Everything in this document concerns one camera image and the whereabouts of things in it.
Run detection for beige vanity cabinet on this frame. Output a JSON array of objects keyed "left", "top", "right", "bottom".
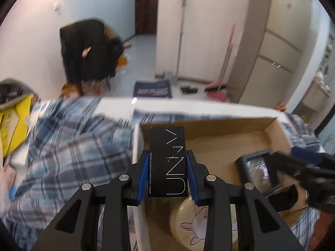
[{"left": 301, "top": 80, "right": 333, "bottom": 113}]

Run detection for blue plaid blanket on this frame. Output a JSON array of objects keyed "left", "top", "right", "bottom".
[{"left": 0, "top": 97, "right": 325, "bottom": 251}]

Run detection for dark brown door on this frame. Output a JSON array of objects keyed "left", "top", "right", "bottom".
[{"left": 135, "top": 0, "right": 160, "bottom": 35}]

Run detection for beige refrigerator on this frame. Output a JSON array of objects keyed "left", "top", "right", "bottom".
[{"left": 228, "top": 0, "right": 314, "bottom": 104}]

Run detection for black framed tray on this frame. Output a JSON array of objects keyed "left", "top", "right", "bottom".
[{"left": 236, "top": 149, "right": 282, "bottom": 195}]

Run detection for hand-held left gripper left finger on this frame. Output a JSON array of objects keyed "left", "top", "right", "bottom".
[{"left": 31, "top": 149, "right": 149, "bottom": 251}]

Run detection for grey bag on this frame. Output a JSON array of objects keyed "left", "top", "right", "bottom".
[{"left": 0, "top": 78, "right": 36, "bottom": 108}]

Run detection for pink cloth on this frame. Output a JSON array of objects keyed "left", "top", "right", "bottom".
[{"left": 315, "top": 70, "right": 330, "bottom": 84}]

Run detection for blue door mat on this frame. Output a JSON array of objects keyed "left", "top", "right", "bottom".
[{"left": 133, "top": 81, "right": 173, "bottom": 99}]

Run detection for black hexagonal box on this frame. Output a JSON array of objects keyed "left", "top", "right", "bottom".
[{"left": 268, "top": 184, "right": 299, "bottom": 212}]

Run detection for cardboard box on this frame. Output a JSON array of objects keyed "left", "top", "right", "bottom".
[{"left": 132, "top": 107, "right": 309, "bottom": 251}]

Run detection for grey handled mop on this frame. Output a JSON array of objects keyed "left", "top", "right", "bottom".
[{"left": 154, "top": 0, "right": 189, "bottom": 84}]

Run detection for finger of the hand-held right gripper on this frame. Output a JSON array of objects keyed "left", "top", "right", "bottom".
[
  {"left": 292, "top": 149, "right": 335, "bottom": 166},
  {"left": 271, "top": 154, "right": 313, "bottom": 181}
]

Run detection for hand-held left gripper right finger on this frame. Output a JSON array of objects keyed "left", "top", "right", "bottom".
[{"left": 185, "top": 150, "right": 307, "bottom": 251}]

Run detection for yellow box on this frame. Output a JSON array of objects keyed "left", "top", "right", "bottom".
[{"left": 0, "top": 94, "right": 33, "bottom": 157}]

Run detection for black jacket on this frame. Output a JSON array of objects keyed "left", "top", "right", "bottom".
[{"left": 60, "top": 18, "right": 123, "bottom": 84}]

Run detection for pink dustpan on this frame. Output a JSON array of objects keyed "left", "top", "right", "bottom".
[{"left": 205, "top": 87, "right": 228, "bottom": 102}]

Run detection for brown cardboard piece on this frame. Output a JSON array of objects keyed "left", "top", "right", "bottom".
[{"left": 105, "top": 26, "right": 119, "bottom": 40}]

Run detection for round cream tin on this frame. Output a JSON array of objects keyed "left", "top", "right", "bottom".
[{"left": 169, "top": 197, "right": 210, "bottom": 246}]

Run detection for long black box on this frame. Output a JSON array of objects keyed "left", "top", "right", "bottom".
[{"left": 148, "top": 126, "right": 189, "bottom": 197}]

